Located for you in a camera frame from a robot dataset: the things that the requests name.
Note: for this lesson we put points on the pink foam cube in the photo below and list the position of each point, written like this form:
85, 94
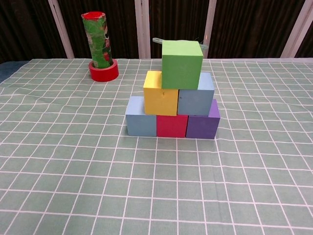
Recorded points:
171, 126

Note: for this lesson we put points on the yellow foam cube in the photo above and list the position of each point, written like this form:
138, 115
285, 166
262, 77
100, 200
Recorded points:
160, 100

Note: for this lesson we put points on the light blue foam cube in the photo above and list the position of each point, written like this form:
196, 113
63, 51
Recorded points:
139, 124
195, 100

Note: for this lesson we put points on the purple foam cube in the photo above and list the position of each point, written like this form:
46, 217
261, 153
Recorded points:
203, 127

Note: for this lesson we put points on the green foam cube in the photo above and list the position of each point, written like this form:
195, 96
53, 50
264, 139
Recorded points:
181, 68

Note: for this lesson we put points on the green checked tablecloth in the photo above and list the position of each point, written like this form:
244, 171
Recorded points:
156, 183

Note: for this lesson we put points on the red tape roll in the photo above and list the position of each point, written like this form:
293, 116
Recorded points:
104, 74

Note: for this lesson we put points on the teal hand brush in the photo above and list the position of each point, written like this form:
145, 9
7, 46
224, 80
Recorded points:
157, 40

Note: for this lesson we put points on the green can with red lid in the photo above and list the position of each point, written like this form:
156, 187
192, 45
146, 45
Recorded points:
97, 41

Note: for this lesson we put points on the white partition frame post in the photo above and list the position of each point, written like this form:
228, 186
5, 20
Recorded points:
143, 29
209, 24
61, 29
297, 29

